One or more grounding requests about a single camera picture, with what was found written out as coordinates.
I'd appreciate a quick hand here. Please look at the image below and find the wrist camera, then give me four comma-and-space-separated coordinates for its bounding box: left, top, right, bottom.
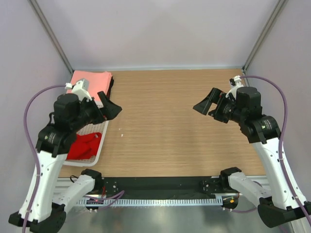
65, 79, 93, 101
226, 75, 244, 98

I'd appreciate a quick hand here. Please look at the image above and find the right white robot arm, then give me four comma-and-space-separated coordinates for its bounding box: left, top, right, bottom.
193, 87, 311, 228

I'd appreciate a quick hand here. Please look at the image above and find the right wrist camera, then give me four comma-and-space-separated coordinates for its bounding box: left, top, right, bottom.
226, 75, 244, 98

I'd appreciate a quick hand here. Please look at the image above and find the folded black t-shirt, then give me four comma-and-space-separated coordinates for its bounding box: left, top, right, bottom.
106, 76, 114, 98

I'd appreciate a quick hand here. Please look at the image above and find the right aluminium frame post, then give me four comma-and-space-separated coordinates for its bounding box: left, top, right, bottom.
242, 0, 288, 74

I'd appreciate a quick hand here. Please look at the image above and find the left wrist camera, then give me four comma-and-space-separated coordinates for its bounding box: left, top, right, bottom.
65, 79, 93, 101

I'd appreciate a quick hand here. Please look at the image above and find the white slotted cable duct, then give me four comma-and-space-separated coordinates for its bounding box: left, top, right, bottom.
76, 198, 223, 207

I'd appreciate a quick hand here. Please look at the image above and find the left aluminium frame post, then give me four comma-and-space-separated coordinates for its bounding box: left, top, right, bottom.
28, 0, 74, 75

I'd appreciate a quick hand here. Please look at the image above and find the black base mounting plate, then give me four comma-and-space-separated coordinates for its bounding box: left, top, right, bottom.
103, 176, 224, 200

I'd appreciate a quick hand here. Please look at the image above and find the folded pink t-shirt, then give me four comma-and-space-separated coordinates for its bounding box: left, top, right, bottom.
70, 70, 112, 103

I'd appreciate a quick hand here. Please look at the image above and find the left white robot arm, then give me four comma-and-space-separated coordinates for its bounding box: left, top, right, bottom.
8, 91, 122, 233

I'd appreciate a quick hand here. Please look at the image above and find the red t-shirt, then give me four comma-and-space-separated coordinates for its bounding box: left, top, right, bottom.
67, 132, 102, 160

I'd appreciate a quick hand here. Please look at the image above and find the aluminium frame post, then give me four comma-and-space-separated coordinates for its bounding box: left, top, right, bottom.
242, 0, 288, 74
28, 0, 74, 75

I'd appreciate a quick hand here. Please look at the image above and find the aluminium front rail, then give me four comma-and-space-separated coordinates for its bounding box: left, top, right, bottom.
52, 176, 270, 198

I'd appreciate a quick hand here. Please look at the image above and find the white perforated plastic basket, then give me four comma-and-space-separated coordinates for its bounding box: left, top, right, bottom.
62, 100, 109, 167

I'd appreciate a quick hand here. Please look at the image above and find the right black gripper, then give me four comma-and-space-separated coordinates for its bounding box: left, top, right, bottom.
193, 87, 246, 124

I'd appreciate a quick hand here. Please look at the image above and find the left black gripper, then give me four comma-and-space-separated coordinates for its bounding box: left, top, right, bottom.
71, 91, 121, 131

